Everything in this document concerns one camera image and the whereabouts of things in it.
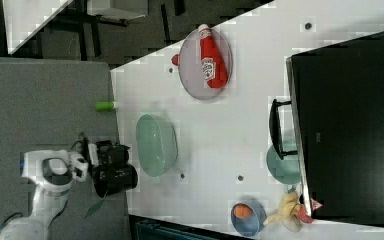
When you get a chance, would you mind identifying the green cylinder object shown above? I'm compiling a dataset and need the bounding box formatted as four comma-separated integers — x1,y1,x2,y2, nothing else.
94,102,116,111

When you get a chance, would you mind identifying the green plastic strainer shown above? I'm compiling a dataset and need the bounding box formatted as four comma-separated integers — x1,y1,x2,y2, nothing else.
136,114,178,177

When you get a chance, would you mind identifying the grey round plate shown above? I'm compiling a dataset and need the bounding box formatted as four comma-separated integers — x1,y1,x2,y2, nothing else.
178,30,233,101

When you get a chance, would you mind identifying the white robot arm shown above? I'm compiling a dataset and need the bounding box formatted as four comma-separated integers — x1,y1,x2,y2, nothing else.
0,138,138,240

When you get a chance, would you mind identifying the red toy pepper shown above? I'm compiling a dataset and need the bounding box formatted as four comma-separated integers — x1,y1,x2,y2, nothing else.
297,204,314,224

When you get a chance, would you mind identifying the green bowl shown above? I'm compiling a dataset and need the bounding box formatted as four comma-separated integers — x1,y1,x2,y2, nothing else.
266,145,301,185

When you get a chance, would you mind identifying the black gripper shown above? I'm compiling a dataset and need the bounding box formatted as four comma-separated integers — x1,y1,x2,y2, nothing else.
92,140,138,198

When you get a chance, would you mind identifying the orange toy fruit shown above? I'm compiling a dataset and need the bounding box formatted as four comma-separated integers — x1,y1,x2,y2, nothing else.
233,204,252,219

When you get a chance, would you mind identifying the red ketchup bottle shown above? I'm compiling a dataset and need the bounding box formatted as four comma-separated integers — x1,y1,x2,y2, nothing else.
198,24,228,89

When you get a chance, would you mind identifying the blue bowl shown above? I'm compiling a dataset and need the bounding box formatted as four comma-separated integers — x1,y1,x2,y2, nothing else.
231,199,266,237

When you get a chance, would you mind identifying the red toy strawberry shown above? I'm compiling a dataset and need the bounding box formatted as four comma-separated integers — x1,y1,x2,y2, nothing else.
171,54,179,66

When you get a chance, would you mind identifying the yellow toy banana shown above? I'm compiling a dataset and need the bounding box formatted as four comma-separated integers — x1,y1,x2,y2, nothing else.
264,192,302,225

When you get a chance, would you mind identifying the toaster oven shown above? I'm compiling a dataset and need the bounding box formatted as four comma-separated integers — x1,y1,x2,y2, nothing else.
269,31,384,227

